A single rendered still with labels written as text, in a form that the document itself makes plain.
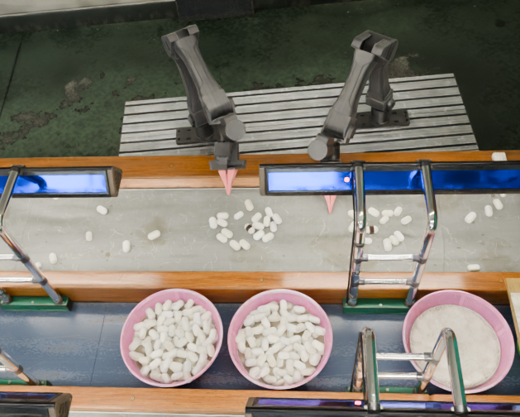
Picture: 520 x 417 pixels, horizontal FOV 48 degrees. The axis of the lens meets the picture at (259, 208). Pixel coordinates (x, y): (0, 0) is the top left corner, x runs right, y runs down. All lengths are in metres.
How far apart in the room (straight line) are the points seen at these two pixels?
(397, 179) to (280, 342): 0.51
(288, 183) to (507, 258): 0.67
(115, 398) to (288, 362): 0.43
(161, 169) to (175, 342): 0.57
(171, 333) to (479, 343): 0.79
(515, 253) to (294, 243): 0.60
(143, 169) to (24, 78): 1.83
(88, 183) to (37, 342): 0.52
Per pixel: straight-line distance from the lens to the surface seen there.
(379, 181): 1.38
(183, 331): 1.60
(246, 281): 1.60
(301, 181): 1.37
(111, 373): 1.67
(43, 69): 3.61
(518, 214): 1.82
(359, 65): 1.67
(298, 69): 3.24
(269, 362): 1.53
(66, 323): 1.77
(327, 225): 1.71
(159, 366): 1.58
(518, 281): 1.66
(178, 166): 1.86
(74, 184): 1.49
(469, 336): 1.60
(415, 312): 1.59
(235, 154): 1.66
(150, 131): 2.13
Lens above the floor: 2.17
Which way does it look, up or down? 55 degrees down
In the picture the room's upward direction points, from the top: 8 degrees counter-clockwise
